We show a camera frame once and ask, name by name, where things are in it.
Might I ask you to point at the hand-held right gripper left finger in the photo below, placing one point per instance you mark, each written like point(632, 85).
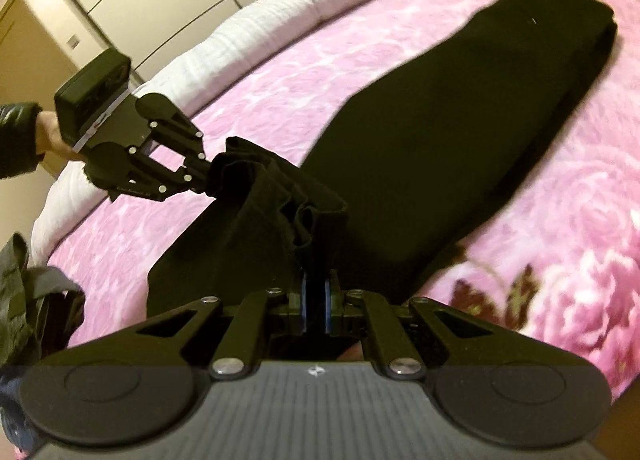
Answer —
point(305, 305)

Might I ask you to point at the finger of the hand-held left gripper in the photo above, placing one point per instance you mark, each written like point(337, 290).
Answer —
point(170, 183)
point(182, 138)

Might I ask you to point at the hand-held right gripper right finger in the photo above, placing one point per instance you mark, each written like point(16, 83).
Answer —
point(330, 305)

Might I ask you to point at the black pants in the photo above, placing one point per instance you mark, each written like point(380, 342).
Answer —
point(425, 140)

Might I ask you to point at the person's left forearm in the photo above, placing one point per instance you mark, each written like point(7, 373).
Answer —
point(20, 135)

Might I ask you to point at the brown wooden door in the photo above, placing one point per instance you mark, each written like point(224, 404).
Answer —
point(30, 55)

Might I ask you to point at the white ribbed quilt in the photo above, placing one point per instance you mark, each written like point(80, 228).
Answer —
point(250, 35)

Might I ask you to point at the grey green garment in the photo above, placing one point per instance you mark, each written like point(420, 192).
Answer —
point(35, 300)

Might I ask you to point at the pink floral blanket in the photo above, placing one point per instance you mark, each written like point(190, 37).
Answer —
point(550, 190)

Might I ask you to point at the dark blue cloth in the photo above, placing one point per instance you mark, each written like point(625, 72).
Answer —
point(10, 405)

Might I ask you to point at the wall light switch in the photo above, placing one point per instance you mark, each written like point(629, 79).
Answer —
point(73, 41)

